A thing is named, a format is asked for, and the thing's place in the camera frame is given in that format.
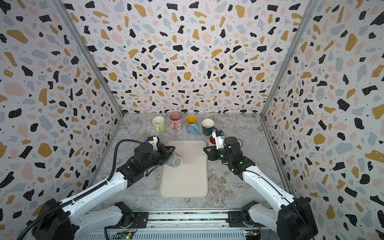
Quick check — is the grey mug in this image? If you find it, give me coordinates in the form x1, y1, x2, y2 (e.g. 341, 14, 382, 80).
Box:
165, 152, 183, 168

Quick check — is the white mug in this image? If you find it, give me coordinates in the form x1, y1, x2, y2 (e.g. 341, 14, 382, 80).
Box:
209, 136, 216, 146

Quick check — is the dark green mug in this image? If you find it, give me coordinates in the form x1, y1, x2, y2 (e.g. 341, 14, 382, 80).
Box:
202, 119, 218, 137

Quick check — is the light blue mug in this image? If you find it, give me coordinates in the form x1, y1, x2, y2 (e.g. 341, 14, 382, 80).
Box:
186, 116, 199, 135

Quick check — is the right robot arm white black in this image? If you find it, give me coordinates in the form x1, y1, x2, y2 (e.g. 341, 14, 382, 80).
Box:
203, 137, 319, 240

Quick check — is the pink mug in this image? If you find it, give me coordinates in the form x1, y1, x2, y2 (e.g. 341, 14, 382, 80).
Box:
170, 112, 182, 131

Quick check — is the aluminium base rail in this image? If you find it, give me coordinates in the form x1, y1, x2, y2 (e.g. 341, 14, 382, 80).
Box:
74, 209, 291, 240

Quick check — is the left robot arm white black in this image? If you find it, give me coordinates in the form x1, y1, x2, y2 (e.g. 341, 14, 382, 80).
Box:
25, 139, 176, 240

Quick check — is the beige serving tray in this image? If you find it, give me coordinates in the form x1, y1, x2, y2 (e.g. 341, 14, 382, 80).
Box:
160, 140, 208, 199

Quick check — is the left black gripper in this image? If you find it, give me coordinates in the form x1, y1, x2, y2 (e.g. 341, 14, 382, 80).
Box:
142, 144, 176, 173

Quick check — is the light green mug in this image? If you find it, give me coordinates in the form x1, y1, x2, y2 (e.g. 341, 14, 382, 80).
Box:
152, 116, 166, 133

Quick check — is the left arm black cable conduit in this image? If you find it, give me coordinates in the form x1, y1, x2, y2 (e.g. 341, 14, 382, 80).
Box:
16, 138, 145, 240

